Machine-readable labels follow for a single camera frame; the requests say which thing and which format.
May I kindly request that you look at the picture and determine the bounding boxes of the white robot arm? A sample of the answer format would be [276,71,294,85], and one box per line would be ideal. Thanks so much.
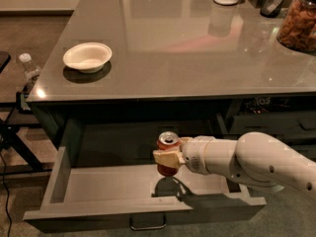
[153,132,316,199]

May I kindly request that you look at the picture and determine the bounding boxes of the white paper bowl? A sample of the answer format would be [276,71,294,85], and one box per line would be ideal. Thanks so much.
[63,42,113,73]

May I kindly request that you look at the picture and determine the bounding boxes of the right lower drawer unit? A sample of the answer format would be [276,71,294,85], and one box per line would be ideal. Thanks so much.
[224,96,316,147]

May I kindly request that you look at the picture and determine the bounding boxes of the glass snack jar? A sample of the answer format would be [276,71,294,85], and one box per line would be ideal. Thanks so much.
[276,0,316,52]

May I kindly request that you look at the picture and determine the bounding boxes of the open grey top drawer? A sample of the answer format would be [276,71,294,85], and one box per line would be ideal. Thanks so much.
[23,113,267,234]

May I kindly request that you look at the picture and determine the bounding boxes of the clear plastic water bottle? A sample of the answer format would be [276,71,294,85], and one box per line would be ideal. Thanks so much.
[19,53,41,85]

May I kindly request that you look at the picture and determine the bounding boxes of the grey cabinet with countertop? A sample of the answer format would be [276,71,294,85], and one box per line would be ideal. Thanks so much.
[30,0,315,142]

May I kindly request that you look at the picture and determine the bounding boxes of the black side table frame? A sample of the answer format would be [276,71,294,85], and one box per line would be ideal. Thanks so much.
[0,50,55,176]

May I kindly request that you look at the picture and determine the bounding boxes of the black cable on floor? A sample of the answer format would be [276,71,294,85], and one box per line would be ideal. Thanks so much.
[0,150,14,237]

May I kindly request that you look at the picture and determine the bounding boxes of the metal drawer handle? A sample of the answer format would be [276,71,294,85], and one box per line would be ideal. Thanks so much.
[129,213,166,231]

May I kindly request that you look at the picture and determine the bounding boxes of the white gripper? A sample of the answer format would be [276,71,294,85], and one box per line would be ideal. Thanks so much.
[153,136,214,175]

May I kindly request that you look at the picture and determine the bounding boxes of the red coke can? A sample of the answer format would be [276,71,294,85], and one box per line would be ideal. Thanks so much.
[157,131,180,177]

